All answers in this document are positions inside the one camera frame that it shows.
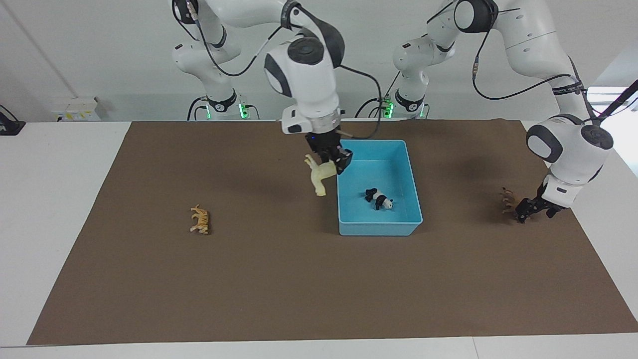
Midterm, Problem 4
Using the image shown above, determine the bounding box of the brown lion toy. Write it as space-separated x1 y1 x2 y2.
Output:
500 187 522 215

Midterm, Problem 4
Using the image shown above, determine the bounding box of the cream llama toy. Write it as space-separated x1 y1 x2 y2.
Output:
304 154 339 197

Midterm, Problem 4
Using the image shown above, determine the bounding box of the black and white panda toy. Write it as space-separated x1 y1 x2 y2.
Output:
364 187 394 210

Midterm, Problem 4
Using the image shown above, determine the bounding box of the orange striped tiger toy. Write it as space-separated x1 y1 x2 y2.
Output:
189 204 210 235

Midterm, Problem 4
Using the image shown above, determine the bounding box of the light blue storage box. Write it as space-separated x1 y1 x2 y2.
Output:
335 139 423 236

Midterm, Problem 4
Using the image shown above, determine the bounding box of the brown table mat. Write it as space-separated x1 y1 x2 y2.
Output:
26 119 638 346

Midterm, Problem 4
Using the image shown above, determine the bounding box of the black stand base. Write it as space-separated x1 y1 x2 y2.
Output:
0 105 26 136

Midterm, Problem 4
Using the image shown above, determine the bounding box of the black left base cable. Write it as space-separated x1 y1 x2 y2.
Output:
354 72 400 119

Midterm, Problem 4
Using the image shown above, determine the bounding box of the black base cable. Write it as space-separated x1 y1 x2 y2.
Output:
354 72 400 119
186 96 209 121

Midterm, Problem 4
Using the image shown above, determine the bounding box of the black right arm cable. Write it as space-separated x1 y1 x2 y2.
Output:
185 0 383 141

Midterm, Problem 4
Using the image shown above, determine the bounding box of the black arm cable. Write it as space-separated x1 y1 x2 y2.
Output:
185 0 383 141
471 10 591 101

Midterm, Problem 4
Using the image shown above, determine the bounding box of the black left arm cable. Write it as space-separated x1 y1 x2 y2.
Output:
471 10 591 101

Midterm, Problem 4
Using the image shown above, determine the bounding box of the black camera stand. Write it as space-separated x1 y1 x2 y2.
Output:
597 79 638 119

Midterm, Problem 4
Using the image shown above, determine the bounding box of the black right base cable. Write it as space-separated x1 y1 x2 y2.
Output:
186 96 209 121

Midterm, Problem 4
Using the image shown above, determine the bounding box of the white wall socket box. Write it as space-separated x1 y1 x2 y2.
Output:
52 97 101 122

